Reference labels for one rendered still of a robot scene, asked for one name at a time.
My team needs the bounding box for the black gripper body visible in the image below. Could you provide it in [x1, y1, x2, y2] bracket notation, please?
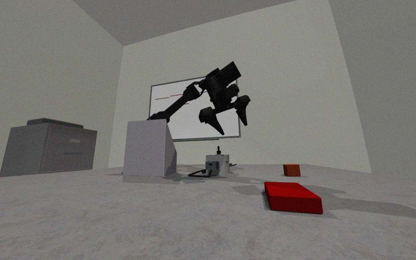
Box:
[199, 87, 250, 123]

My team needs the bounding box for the brown cube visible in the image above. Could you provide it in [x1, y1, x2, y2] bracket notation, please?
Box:
[283, 164, 301, 177]

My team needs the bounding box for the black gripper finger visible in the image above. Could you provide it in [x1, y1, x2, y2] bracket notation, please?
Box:
[236, 102, 248, 126]
[205, 114, 224, 135]

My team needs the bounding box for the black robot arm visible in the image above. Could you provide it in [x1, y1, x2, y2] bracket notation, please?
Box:
[147, 61, 241, 123]

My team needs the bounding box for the red block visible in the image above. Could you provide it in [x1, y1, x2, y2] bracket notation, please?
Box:
[264, 182, 323, 214]

